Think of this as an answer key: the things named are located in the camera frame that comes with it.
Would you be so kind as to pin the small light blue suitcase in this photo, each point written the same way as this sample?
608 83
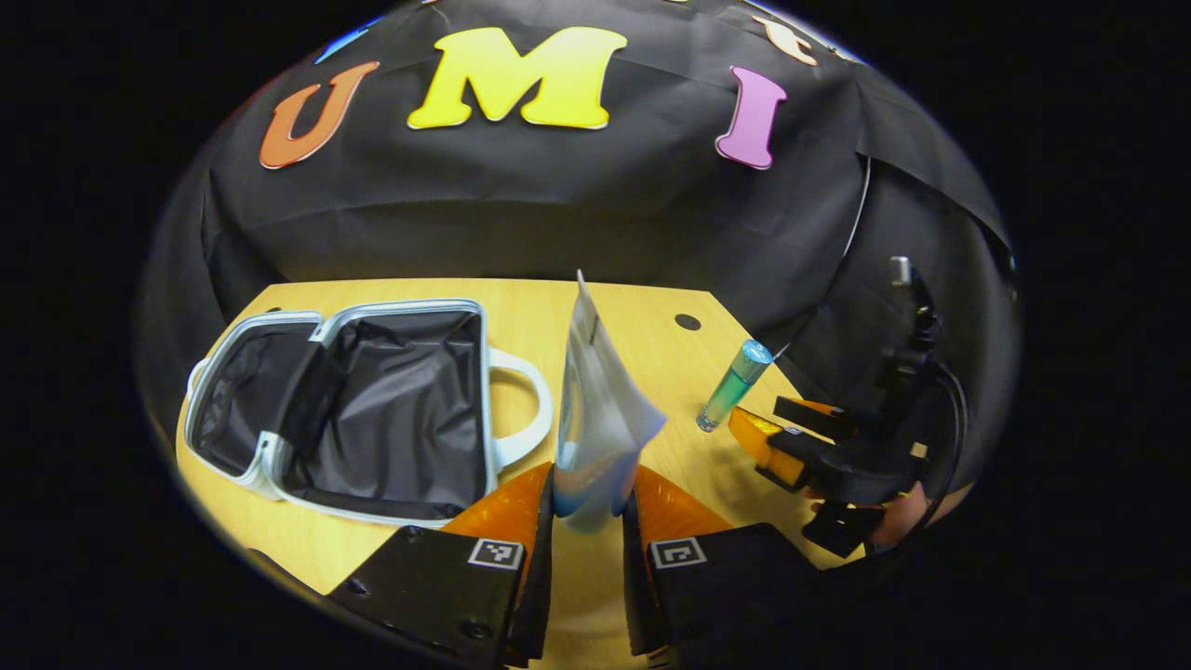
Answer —
391 409

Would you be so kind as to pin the black backdrop cloth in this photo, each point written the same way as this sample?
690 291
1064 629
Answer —
558 205

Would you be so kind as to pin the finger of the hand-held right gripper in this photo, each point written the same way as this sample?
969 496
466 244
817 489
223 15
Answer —
768 447
819 419

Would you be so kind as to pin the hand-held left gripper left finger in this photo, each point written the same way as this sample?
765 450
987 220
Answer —
542 596

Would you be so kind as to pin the blue capped green bottle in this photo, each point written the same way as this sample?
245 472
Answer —
730 391

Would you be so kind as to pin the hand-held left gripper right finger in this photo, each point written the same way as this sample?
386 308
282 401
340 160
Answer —
635 596

